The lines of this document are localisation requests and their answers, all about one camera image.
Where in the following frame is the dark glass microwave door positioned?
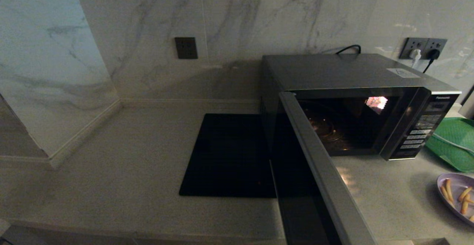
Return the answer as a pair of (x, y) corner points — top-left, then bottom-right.
(270, 91), (378, 245)

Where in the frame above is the purple plate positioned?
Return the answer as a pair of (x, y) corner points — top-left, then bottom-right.
(437, 173), (474, 227)

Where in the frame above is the silver microwave oven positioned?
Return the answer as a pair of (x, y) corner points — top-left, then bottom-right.
(258, 54), (462, 161)

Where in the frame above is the black induction cooktop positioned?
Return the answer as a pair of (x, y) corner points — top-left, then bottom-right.
(179, 113), (278, 198)

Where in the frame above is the white label sticker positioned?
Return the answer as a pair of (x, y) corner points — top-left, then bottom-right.
(387, 68), (421, 79)

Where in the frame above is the green plastic tray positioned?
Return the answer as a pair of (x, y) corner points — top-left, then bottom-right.
(425, 117), (474, 173)

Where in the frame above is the black power cable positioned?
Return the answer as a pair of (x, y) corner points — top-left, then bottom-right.
(335, 44), (434, 74)

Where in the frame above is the dark double wall socket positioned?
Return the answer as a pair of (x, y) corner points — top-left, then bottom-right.
(400, 37), (448, 60)

